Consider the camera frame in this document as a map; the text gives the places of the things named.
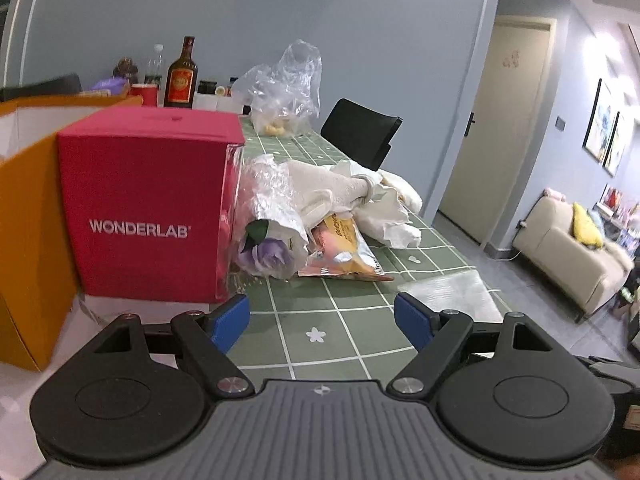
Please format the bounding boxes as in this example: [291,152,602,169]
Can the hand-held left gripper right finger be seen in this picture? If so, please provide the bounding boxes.
[386,292,551,397]

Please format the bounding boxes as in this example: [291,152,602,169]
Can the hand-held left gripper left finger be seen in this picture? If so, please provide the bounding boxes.
[95,294,253,398]

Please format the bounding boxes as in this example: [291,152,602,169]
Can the white paper towel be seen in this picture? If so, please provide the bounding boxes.
[354,186,424,250]

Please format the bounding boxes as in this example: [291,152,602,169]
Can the orange cardboard box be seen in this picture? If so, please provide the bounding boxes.
[0,95,144,372]

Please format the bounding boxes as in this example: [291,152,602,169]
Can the green checkered tablecloth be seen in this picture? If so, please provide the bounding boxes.
[222,114,507,382]

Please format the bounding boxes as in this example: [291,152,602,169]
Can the purple flower bouquet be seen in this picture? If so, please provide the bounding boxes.
[235,154,314,282]

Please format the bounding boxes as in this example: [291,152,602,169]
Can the orange snack packet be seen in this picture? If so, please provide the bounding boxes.
[298,212,396,283]

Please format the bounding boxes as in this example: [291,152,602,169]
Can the beige sofa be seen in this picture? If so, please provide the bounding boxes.
[512,194,636,322]

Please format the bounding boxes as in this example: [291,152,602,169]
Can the white folded cloth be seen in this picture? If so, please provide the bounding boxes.
[376,168,424,212]

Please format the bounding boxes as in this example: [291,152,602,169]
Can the red box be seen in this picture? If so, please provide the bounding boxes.
[56,107,247,305]

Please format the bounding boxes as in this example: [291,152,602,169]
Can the yellow cushion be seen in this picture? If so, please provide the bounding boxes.
[570,202,605,250]

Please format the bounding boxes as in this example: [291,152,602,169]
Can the cream towel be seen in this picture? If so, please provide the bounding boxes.
[284,159,384,222]

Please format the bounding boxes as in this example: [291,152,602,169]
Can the black chair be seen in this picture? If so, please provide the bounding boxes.
[319,98,404,171]
[0,73,84,103]

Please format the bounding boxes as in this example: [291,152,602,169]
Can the beige door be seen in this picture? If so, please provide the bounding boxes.
[437,15,559,252]

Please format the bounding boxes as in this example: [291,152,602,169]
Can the white containers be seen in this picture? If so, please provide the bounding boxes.
[192,79,252,114]

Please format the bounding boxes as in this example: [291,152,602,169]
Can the clear plastic bag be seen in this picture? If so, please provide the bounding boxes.
[232,38,322,137]

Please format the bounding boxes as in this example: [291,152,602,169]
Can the red cup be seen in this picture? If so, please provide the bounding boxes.
[128,83,160,107]

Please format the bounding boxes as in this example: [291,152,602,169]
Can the brown liquor bottle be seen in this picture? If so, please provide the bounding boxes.
[163,35,197,110]

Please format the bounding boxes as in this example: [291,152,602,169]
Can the purple packet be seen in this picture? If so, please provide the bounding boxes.
[92,77,132,97]

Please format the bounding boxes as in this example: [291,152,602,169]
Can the clear plastic water bottle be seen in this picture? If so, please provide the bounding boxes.
[144,43,166,86]

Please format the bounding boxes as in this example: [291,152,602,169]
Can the framed wall picture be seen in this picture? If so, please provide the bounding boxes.
[602,109,636,177]
[582,78,614,164]

